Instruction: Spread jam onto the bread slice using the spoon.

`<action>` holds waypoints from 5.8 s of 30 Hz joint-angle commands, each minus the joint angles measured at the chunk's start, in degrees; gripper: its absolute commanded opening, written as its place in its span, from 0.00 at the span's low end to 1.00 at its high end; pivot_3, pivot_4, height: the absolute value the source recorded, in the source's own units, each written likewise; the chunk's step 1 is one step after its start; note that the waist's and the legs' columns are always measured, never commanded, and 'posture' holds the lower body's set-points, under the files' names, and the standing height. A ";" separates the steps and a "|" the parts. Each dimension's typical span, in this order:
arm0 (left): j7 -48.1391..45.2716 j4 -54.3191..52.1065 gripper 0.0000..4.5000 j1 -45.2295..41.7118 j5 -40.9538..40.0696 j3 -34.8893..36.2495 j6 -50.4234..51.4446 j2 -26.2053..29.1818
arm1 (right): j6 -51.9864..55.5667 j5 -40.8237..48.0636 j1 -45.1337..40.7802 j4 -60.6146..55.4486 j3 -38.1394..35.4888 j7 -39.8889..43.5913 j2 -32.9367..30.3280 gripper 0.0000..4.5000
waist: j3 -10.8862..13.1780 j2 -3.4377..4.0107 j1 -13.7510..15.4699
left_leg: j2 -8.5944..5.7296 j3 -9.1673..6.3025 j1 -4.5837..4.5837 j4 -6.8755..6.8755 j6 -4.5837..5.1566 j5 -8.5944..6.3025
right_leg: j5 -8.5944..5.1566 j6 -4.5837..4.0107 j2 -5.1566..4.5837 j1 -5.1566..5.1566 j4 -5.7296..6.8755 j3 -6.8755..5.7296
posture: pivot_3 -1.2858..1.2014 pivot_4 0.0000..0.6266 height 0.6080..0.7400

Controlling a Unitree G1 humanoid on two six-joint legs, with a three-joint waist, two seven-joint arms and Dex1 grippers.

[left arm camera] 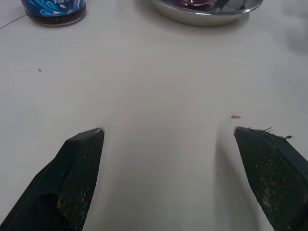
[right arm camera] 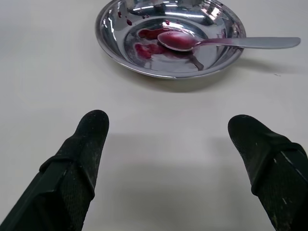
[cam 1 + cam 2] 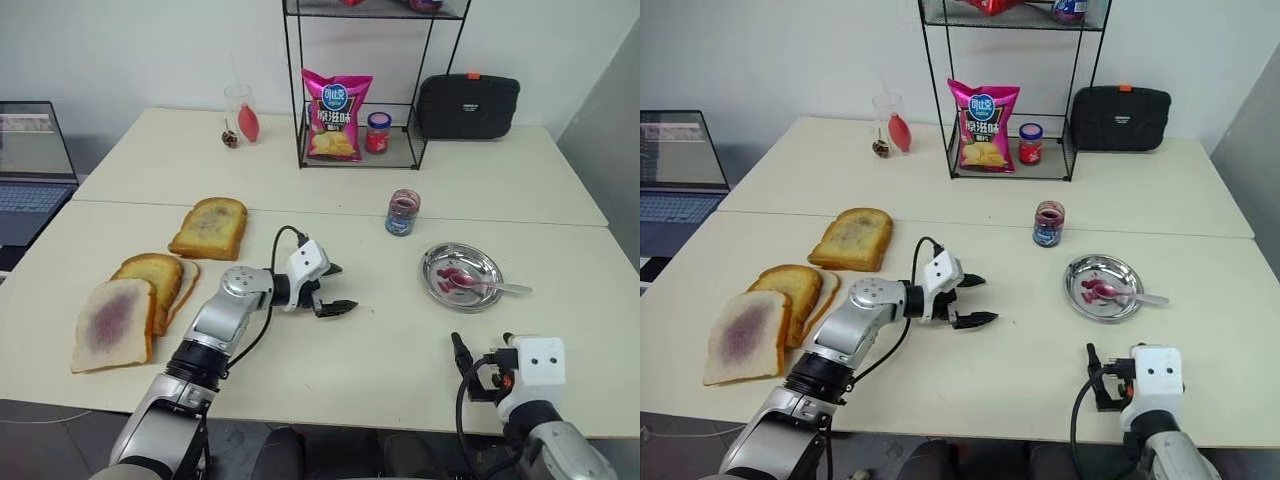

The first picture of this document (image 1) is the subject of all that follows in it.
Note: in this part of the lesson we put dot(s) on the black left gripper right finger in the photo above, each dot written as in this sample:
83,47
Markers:
274,173

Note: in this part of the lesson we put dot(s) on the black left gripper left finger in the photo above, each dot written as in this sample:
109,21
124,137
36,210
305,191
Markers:
69,178

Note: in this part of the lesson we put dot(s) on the blue labelled jar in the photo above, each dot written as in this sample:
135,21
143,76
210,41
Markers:
54,11

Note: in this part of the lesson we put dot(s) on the round steel dish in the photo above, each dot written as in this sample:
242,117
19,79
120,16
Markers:
207,15

